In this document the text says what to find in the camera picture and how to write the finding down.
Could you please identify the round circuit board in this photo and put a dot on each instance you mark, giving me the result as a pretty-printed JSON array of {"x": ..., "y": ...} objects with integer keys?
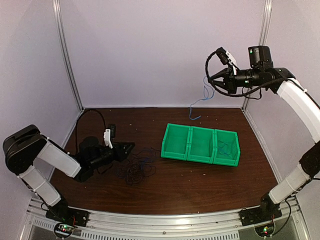
[
  {"x": 264, "y": 230},
  {"x": 62, "y": 230}
]

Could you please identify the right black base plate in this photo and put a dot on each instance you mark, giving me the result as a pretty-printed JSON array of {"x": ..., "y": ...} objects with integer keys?
[{"x": 255, "y": 215}]

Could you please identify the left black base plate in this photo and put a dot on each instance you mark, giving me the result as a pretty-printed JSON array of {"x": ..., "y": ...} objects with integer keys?
[{"x": 74, "y": 217}]

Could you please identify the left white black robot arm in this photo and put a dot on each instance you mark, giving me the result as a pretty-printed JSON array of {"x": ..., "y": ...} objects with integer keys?
[{"x": 22, "y": 148}]

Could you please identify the aluminium front rail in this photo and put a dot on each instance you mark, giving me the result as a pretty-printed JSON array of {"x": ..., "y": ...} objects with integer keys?
[{"x": 221, "y": 225}]

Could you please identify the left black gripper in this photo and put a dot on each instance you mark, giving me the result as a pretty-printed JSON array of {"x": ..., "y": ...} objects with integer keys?
[{"x": 119, "y": 150}]

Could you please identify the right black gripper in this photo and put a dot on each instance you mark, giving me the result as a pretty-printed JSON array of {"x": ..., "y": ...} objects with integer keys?
[{"x": 229, "y": 84}]

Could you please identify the green plastic bin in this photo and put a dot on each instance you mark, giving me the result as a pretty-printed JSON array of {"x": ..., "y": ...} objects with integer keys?
[
  {"x": 175, "y": 143},
  {"x": 202, "y": 145},
  {"x": 227, "y": 148}
]

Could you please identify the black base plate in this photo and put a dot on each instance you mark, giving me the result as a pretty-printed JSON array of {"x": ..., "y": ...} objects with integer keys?
[
  {"x": 74, "y": 217},
  {"x": 255, "y": 215}
]

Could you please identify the right round circuit board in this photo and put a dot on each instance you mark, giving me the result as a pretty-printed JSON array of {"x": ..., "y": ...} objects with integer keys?
[{"x": 264, "y": 230}]

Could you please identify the left round circuit board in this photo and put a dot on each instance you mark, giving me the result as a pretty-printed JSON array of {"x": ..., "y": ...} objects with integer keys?
[{"x": 62, "y": 230}]

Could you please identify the left aluminium frame post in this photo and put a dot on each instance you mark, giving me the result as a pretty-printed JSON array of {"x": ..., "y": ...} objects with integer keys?
[{"x": 65, "y": 53}]

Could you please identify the left green plastic bin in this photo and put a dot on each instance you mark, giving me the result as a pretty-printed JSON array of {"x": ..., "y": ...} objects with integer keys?
[{"x": 175, "y": 143}]

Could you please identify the middle green plastic bin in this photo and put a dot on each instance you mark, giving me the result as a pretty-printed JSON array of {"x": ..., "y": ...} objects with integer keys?
[{"x": 202, "y": 145}]

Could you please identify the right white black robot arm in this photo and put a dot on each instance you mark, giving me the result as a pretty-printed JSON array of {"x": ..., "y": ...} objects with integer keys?
[{"x": 263, "y": 75}]

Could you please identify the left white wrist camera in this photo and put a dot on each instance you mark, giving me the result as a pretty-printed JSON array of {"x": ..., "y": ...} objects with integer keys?
[{"x": 109, "y": 134}]

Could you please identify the right green plastic bin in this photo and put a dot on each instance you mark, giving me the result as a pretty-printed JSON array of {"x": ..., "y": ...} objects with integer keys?
[{"x": 227, "y": 148}]

